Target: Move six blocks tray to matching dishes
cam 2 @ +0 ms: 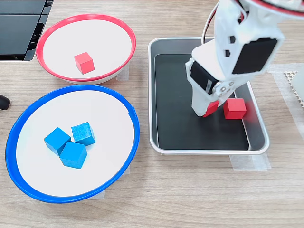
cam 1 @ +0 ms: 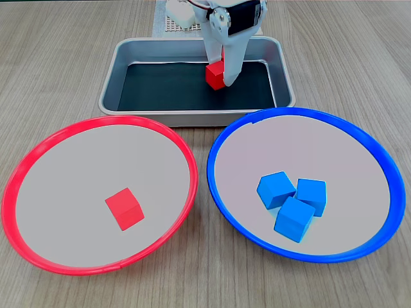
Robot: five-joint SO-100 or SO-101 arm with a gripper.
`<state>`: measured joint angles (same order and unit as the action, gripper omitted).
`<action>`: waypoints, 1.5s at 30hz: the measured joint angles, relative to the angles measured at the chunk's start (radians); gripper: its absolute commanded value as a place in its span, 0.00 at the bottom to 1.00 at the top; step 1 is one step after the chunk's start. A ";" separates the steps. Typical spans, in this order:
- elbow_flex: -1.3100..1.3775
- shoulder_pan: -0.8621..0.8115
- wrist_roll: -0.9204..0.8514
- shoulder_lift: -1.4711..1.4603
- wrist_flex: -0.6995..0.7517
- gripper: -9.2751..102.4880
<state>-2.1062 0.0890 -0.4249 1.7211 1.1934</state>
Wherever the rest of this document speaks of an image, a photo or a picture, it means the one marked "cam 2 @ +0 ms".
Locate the white black servo cable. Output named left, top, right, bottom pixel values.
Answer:
left=201, top=1, right=219, bottom=46

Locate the red-rimmed white dish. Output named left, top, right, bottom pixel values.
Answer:
left=36, top=13, right=137, bottom=85

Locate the black flat electronic device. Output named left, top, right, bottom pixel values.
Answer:
left=0, top=0, right=54, bottom=62

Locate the black tray liner mat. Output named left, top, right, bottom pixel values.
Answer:
left=154, top=53, right=250, bottom=151

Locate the white mesh anti-slip mat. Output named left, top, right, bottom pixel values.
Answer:
left=284, top=70, right=304, bottom=107

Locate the silver metal tray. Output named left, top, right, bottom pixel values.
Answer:
left=147, top=36, right=270, bottom=155

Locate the blue-rimmed white dish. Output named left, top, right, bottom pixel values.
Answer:
left=5, top=84, right=141, bottom=204

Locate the red black servo cable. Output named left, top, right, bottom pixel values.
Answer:
left=235, top=0, right=304, bottom=23

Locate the blue wooden block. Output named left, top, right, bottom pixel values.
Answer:
left=59, top=141, right=88, bottom=170
left=43, top=127, right=72, bottom=157
left=71, top=122, right=96, bottom=147

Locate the red wooden block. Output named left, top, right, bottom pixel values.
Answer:
left=223, top=98, right=247, bottom=120
left=203, top=100, right=220, bottom=118
left=74, top=52, right=95, bottom=75

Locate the small black rounded object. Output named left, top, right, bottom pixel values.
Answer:
left=0, top=94, right=11, bottom=111

